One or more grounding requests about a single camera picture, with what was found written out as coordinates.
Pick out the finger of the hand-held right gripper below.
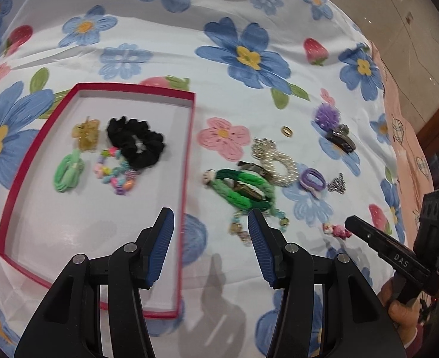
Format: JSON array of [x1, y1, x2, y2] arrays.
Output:
[[344, 214, 439, 296]]

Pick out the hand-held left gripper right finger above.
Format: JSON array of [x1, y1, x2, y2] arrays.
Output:
[[247, 209, 402, 358]]

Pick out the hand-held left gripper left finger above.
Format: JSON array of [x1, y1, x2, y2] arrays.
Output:
[[14, 208, 175, 358]]

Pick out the pastel bead chain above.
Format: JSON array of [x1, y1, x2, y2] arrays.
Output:
[[229, 209, 291, 247]]

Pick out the pink heart hair clip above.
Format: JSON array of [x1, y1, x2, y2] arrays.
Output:
[[323, 223, 352, 240]]

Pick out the green braided bracelet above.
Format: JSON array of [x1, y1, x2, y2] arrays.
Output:
[[203, 168, 280, 213]]

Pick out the rose gold wristwatch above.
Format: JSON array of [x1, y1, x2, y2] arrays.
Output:
[[236, 160, 274, 200]]

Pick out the purple hair tie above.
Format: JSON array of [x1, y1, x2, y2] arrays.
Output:
[[299, 169, 326, 198]]

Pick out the silver chain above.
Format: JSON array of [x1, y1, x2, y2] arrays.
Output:
[[327, 172, 347, 195]]

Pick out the red shallow box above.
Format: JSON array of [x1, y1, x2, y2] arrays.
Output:
[[0, 82, 197, 319]]

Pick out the person's right forearm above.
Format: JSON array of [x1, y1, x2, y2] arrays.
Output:
[[400, 322, 434, 358]]

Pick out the person's right hand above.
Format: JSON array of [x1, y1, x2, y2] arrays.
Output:
[[378, 278, 428, 329]]

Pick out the pearl hair clip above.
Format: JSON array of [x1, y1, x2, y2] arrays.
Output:
[[251, 138, 300, 187]]

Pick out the pink blanket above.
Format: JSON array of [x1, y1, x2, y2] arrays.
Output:
[[368, 41, 439, 250]]

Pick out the dark brown hair clip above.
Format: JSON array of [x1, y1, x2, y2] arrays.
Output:
[[325, 124, 357, 155]]

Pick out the wooden cabinet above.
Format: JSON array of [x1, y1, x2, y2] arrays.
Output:
[[415, 82, 439, 195]]

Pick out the black scrunchie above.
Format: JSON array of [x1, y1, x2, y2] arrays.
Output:
[[106, 116, 166, 170]]

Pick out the yellow hair claw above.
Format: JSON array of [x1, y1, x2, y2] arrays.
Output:
[[72, 117, 101, 153]]

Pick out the purple pompom hair clip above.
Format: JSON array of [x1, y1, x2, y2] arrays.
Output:
[[314, 104, 341, 127]]

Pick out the colourful bead bracelet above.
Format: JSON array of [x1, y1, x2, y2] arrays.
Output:
[[94, 148, 140, 196]]

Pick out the mint green hair tie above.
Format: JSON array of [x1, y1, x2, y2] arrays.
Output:
[[54, 148, 86, 194]]

